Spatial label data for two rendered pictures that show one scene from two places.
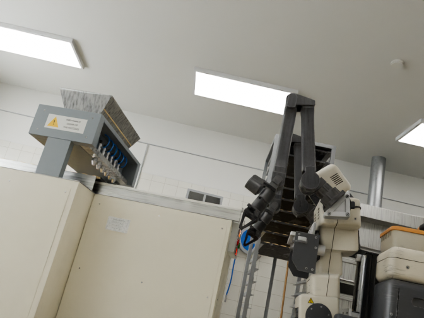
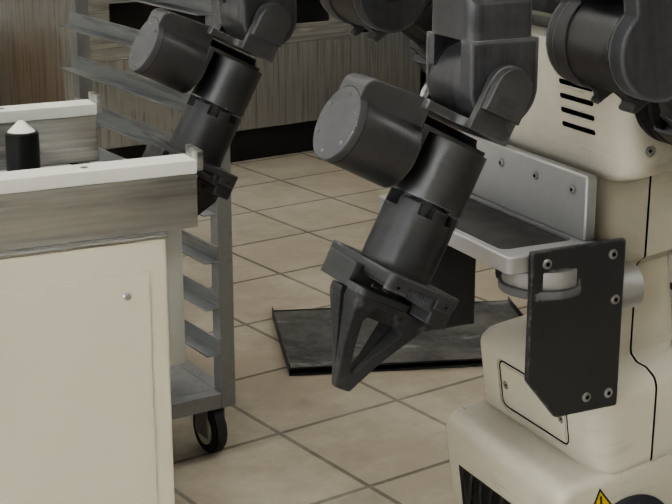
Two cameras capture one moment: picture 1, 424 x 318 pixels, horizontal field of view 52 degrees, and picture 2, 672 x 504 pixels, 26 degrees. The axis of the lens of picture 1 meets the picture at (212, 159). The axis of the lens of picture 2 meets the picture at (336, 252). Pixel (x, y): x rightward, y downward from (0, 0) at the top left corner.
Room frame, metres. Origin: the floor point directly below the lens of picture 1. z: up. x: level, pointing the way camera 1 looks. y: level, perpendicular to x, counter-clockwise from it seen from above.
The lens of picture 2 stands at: (0.94, 0.43, 1.18)
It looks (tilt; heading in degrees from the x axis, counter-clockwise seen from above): 16 degrees down; 324
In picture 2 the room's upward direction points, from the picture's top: straight up
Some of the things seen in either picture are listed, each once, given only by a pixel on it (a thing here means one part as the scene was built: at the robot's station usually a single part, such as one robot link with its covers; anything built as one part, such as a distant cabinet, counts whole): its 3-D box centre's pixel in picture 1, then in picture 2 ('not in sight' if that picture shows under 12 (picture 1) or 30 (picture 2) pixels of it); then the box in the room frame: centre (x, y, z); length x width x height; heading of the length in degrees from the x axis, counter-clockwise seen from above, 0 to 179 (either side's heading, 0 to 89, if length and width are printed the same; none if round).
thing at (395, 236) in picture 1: (402, 246); not in sight; (1.86, -0.90, 0.87); 0.23 x 0.15 x 0.11; 170
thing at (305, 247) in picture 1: (305, 250); (508, 262); (1.93, -0.50, 0.77); 0.28 x 0.16 x 0.22; 170
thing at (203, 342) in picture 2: not in sight; (139, 302); (3.44, -0.90, 0.24); 0.64 x 0.03 x 0.03; 177
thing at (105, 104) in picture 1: (100, 126); not in sight; (2.30, 0.65, 1.25); 0.56 x 0.29 x 0.14; 170
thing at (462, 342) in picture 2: not in sight; (406, 333); (3.47, -1.62, 0.02); 0.60 x 0.40 x 0.03; 62
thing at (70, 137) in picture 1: (87, 166); not in sight; (2.30, 0.65, 1.01); 0.72 x 0.33 x 0.34; 170
